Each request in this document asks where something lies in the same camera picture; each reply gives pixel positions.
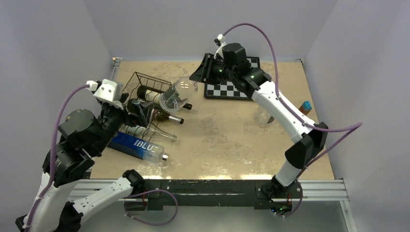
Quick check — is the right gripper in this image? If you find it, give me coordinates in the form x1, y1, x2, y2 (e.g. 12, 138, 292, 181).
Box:
190, 53, 236, 86

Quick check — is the clear wine bottle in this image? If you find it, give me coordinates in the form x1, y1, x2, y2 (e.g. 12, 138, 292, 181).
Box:
121, 126, 177, 142

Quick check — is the green bottle grey neck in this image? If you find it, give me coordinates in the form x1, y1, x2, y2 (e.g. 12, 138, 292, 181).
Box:
152, 111, 184, 124

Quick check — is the black wire wine rack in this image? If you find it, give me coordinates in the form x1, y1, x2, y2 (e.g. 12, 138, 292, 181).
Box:
122, 72, 171, 103

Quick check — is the blue square bottle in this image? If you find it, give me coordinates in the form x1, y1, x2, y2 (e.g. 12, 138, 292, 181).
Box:
108, 132, 169, 163

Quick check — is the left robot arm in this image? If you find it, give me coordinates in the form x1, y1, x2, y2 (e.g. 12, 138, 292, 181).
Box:
15, 100, 152, 232

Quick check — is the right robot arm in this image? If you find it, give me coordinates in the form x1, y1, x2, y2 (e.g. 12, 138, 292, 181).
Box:
189, 43, 328, 197

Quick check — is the black white chessboard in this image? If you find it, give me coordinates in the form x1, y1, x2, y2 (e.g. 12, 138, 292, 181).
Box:
204, 55, 265, 101

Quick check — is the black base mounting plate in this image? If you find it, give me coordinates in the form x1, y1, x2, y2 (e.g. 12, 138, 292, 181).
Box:
124, 179, 302, 212

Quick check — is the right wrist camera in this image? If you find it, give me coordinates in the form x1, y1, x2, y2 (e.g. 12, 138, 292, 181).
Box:
214, 34, 226, 60

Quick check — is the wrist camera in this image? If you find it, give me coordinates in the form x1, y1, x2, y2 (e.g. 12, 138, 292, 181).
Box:
214, 34, 226, 60
86, 79, 124, 110

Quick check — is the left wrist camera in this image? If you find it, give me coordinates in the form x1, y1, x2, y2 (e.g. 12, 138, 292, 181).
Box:
86, 79, 124, 110

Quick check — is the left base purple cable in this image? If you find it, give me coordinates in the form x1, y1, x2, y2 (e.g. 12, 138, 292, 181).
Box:
123, 190, 178, 226

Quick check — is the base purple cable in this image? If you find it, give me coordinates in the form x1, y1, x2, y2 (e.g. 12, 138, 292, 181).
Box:
123, 190, 178, 226
272, 179, 304, 219

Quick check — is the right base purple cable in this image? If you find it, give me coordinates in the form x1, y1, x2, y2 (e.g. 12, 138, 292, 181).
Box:
272, 179, 304, 219

